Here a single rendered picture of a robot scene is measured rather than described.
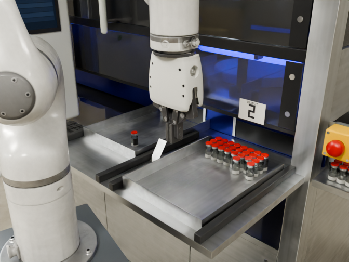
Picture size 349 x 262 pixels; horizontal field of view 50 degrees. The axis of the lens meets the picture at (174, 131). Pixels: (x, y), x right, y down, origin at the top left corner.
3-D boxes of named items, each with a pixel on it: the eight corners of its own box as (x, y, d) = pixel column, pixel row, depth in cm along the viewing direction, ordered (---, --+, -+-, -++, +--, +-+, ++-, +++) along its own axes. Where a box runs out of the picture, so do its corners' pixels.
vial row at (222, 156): (207, 154, 111) (208, 140, 109) (259, 175, 100) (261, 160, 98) (203, 156, 110) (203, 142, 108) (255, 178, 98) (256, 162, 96)
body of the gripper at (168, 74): (210, 46, 64) (208, 107, 69) (168, 39, 71) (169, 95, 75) (180, 52, 59) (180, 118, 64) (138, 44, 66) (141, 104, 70)
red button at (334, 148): (329, 150, 93) (332, 135, 91) (346, 155, 90) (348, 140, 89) (323, 155, 90) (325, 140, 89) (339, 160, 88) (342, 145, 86)
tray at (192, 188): (207, 145, 117) (208, 135, 116) (282, 174, 100) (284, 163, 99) (122, 187, 95) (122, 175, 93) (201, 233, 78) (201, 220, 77)
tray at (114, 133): (157, 110, 146) (157, 102, 145) (209, 128, 130) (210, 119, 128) (83, 136, 123) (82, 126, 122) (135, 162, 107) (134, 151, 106)
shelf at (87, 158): (149, 112, 150) (149, 107, 149) (317, 172, 106) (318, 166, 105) (38, 151, 118) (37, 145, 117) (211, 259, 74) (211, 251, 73)
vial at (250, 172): (248, 175, 100) (249, 160, 98) (255, 178, 98) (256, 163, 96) (243, 178, 98) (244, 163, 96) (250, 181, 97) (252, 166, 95)
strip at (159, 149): (160, 156, 110) (159, 138, 108) (167, 159, 109) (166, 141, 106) (123, 173, 101) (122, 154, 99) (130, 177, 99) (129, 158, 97)
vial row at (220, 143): (212, 152, 113) (213, 138, 111) (264, 172, 101) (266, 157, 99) (207, 154, 111) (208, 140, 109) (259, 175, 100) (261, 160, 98)
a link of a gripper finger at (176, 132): (193, 109, 69) (192, 142, 71) (180, 105, 71) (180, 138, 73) (181, 114, 67) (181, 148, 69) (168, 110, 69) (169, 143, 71)
